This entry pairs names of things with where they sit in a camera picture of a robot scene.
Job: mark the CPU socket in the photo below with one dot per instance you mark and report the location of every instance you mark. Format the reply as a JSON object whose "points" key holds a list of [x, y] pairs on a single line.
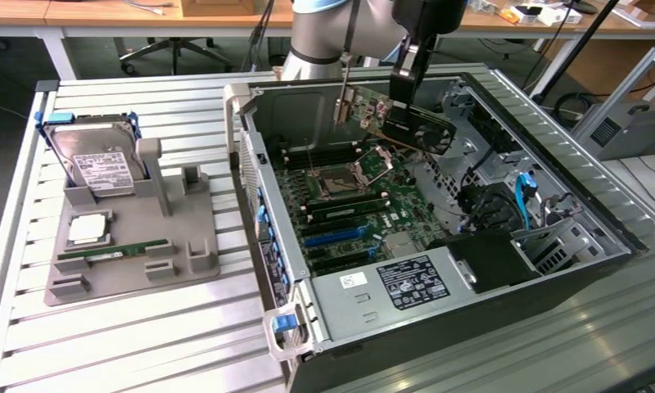
{"points": [[338, 182]]}

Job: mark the orange small box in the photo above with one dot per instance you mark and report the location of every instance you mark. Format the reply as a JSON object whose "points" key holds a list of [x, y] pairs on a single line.
{"points": [[508, 15]]}

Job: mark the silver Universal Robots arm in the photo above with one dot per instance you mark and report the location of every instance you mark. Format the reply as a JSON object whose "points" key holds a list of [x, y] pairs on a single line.
{"points": [[314, 41]]}

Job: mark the black plastic shroud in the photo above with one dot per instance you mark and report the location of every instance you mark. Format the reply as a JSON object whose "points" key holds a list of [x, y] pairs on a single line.
{"points": [[492, 262]]}

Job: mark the thin metal locking lever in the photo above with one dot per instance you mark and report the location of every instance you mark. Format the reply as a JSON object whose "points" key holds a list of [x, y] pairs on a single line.
{"points": [[309, 159]]}

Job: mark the aluminium profile frame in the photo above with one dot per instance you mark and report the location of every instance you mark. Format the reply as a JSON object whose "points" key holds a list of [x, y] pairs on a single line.
{"points": [[633, 82]]}

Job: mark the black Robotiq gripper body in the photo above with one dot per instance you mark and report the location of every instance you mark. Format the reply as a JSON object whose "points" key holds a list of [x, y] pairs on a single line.
{"points": [[429, 16]]}

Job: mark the black and white box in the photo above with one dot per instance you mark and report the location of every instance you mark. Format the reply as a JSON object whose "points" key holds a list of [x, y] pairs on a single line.
{"points": [[525, 11]]}

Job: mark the grey computer tower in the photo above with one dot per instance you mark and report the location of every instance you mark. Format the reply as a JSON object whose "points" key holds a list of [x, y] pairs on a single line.
{"points": [[628, 131]]}

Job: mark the black RAM stick with label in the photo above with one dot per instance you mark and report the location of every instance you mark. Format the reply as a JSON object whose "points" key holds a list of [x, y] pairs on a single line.
{"points": [[345, 213]]}

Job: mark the grey parts rack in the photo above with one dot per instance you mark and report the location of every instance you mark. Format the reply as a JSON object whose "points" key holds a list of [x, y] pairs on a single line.
{"points": [[137, 229]]}

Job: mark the black RAM slot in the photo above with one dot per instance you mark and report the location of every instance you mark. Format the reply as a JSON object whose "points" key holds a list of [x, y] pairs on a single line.
{"points": [[350, 197], [322, 157]]}

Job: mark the black expansion slot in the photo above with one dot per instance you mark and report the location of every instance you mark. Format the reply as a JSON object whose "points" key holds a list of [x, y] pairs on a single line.
{"points": [[341, 253], [330, 227], [345, 265]]}

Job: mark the graphics card with black fan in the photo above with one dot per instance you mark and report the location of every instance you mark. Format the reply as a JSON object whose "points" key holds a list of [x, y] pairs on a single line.
{"points": [[416, 127]]}

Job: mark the black office chair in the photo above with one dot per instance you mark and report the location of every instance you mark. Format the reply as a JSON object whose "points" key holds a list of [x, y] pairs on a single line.
{"points": [[175, 49]]}

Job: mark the metal disk bay bracket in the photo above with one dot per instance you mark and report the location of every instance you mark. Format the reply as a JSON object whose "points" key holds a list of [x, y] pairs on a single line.
{"points": [[568, 245]]}

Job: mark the black stand pole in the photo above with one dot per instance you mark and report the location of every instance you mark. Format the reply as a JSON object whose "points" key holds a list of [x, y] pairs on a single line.
{"points": [[579, 45]]}

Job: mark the grey power supply unit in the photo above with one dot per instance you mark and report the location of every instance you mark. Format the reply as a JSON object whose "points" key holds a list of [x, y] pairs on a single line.
{"points": [[350, 311]]}

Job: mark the green RAM stick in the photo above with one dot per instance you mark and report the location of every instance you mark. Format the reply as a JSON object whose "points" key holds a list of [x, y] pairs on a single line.
{"points": [[121, 249]]}

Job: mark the blue expansion slot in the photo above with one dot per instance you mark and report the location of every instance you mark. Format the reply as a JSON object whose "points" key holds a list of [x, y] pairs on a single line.
{"points": [[336, 236]]}

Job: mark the metal socket cover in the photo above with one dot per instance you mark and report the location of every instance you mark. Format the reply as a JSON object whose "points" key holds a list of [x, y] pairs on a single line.
{"points": [[368, 155]]}

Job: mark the hard disk in blue carrier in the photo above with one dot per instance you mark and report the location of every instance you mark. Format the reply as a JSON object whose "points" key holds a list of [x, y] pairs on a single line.
{"points": [[98, 163]]}

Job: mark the long wooden desk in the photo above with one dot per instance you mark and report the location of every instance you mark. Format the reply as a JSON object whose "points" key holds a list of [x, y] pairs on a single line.
{"points": [[33, 12]]}

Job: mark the green motherboard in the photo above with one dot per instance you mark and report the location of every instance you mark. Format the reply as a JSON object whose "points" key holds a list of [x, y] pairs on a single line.
{"points": [[398, 204]]}

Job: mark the perforated metal disk bay cage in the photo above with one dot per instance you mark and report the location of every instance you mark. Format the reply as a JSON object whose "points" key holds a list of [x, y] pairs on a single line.
{"points": [[470, 163]]}

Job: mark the open black PC case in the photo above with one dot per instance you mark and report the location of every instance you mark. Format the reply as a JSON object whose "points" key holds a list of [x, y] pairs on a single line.
{"points": [[470, 327]]}

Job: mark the silver CPU chip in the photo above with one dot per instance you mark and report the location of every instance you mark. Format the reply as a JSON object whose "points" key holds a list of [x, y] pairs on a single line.
{"points": [[87, 228]]}

